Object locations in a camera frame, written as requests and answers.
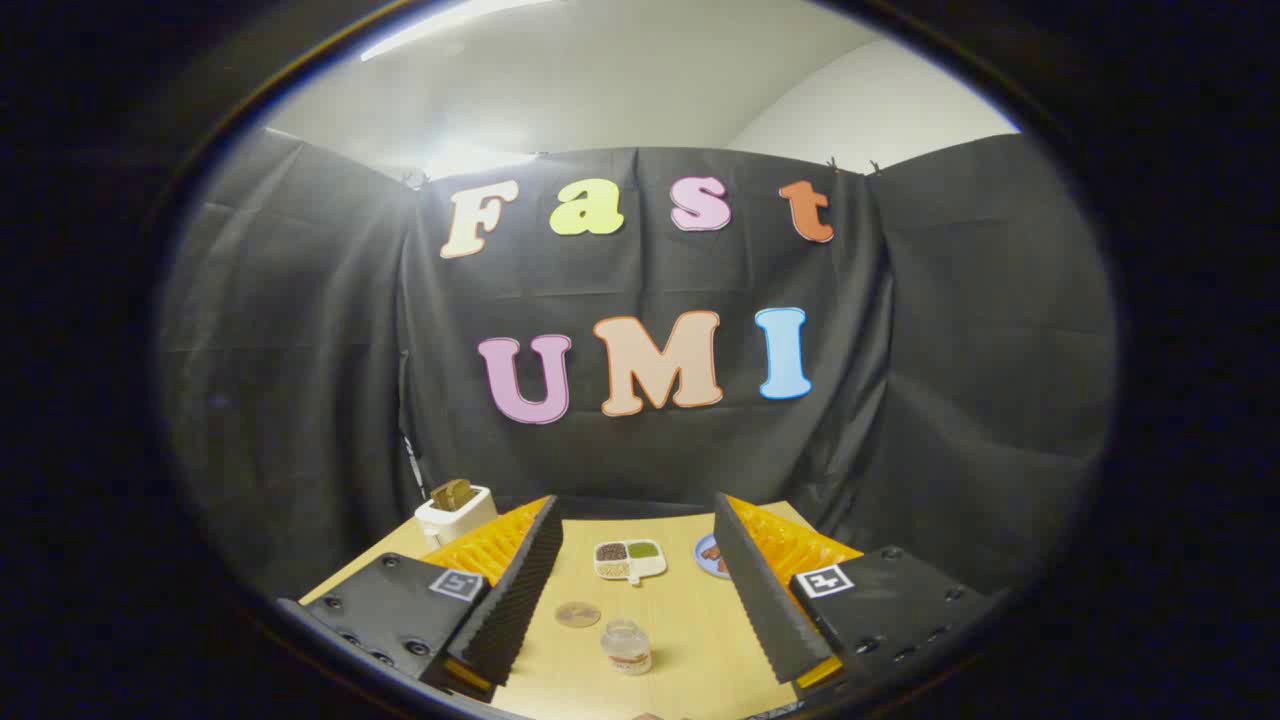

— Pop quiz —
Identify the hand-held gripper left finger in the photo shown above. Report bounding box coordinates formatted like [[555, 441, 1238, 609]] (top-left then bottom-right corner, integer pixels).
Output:
[[278, 494, 564, 701]]

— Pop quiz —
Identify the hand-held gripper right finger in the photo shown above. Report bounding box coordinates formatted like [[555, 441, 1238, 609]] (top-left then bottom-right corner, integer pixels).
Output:
[[712, 492, 1011, 701]]

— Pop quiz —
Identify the clear plastic juice bottle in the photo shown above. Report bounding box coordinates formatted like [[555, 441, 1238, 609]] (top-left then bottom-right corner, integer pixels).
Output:
[[601, 619, 653, 676]]

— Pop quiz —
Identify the light blue plate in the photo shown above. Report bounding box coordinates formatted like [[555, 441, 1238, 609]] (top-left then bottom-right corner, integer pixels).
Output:
[[694, 533, 736, 581]]

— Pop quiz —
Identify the light wooden table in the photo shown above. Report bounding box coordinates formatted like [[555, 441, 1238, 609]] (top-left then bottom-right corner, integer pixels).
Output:
[[298, 500, 861, 720]]

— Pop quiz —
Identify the white toaster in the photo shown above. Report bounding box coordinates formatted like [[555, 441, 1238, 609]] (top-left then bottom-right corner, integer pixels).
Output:
[[414, 485, 499, 548]]

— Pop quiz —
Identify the white divided snack tray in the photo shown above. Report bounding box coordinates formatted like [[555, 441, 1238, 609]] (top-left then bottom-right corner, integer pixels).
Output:
[[593, 539, 668, 586]]

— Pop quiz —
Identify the black backdrop cloth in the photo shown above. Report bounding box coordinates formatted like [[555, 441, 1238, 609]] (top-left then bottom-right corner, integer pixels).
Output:
[[160, 128, 1119, 601]]

